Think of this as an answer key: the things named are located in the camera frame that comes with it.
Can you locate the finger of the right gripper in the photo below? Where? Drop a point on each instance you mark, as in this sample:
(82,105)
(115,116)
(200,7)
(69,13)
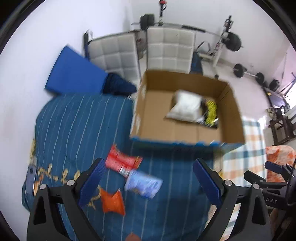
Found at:
(284,170)
(253,178)

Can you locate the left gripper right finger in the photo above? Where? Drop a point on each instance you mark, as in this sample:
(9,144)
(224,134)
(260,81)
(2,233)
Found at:
(210,182)

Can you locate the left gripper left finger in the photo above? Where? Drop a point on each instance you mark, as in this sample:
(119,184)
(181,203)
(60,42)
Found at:
(87,182)

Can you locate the orange snack bag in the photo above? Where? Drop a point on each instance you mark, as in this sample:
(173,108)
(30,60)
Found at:
(112,202)

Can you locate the red floral snack bag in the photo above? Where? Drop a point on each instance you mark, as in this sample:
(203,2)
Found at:
(122,163)

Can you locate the light blue tissue pack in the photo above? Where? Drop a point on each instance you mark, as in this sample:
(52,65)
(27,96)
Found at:
(143,184)

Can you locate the black shoe shine wipes pack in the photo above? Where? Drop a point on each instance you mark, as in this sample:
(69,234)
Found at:
(210,117)

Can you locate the white soft plastic pack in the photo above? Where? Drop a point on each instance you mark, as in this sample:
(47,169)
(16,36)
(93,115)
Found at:
(187,107)

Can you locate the orange white floral blanket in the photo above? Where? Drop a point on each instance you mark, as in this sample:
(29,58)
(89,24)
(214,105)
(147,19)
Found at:
(280,155)

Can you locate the plaid checkered blanket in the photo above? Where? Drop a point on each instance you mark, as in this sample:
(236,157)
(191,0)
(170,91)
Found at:
(250,156)

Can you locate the dark wooden stool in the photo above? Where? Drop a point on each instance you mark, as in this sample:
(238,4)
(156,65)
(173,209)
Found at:
(283,129)

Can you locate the blue striped bed cover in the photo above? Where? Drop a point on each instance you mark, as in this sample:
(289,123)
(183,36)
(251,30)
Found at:
(75,129)

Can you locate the open cardboard box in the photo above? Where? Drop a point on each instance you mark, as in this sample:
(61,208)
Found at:
(154,100)

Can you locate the floor barbell black plates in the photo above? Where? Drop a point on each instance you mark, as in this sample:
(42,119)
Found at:
(239,71)

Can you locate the dark blue folded cloth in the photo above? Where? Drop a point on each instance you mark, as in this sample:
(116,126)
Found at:
(116,85)

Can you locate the blue foam mat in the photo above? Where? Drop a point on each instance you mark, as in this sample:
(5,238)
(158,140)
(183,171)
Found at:
(73,73)

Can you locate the black blue workout bench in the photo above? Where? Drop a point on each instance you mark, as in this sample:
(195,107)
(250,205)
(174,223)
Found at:
(196,66)

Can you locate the white squat rack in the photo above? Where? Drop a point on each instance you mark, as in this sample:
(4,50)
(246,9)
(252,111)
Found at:
(213,56)

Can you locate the rack barbell black plates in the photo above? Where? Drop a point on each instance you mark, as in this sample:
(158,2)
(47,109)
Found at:
(231,40)

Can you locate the left grey quilted cushion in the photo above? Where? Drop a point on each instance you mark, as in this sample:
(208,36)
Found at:
(116,54)

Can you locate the grey quilted cushion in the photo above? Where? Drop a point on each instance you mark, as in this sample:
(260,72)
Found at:
(116,54)
(170,49)

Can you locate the right grey quilted cushion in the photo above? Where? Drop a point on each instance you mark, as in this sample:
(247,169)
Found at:
(170,49)

